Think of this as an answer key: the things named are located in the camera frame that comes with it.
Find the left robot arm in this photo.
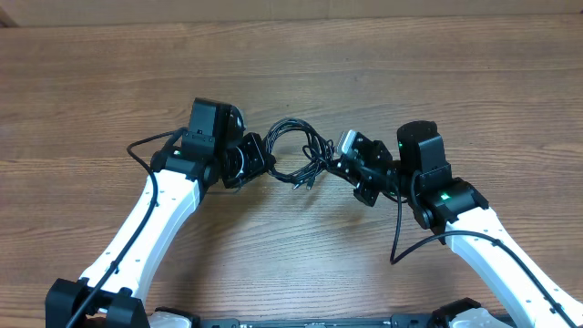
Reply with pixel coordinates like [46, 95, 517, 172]
[45, 98, 272, 328]

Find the brown cardboard backdrop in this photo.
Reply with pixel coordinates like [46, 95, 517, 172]
[1, 0, 582, 27]

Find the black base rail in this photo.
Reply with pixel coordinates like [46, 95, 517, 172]
[192, 314, 435, 328]

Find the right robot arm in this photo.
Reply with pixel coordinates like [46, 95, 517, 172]
[332, 120, 582, 327]

